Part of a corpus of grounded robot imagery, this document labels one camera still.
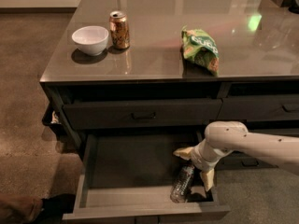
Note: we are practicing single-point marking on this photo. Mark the grey kitchen island cabinet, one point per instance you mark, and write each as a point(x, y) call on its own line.
point(258, 44)

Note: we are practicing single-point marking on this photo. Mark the grey bottom right drawer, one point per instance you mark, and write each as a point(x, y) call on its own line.
point(241, 161)

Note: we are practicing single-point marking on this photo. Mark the black side bin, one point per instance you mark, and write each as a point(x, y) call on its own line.
point(50, 122)

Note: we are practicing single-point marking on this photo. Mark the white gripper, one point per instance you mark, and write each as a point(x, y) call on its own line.
point(198, 160)

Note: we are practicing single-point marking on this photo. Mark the green snack bag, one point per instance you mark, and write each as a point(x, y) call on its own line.
point(200, 48)

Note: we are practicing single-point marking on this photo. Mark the clear plastic water bottle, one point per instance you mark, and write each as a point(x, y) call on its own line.
point(183, 184)

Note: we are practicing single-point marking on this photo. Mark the white ceramic bowl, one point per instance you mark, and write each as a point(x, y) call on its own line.
point(91, 40)

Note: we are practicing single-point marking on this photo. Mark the grey top left drawer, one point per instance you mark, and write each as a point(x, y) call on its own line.
point(147, 113)

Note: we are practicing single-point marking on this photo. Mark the grey top right drawer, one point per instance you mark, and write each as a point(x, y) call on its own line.
point(260, 108)

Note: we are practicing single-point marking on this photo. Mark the open grey middle drawer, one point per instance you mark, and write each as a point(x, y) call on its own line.
point(127, 179)

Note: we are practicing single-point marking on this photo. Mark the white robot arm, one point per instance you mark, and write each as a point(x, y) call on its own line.
point(285, 158)

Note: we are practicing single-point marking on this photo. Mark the brown robot base part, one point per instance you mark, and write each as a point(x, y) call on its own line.
point(24, 209)

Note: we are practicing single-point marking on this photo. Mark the orange soda can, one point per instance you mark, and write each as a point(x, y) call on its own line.
point(119, 29)

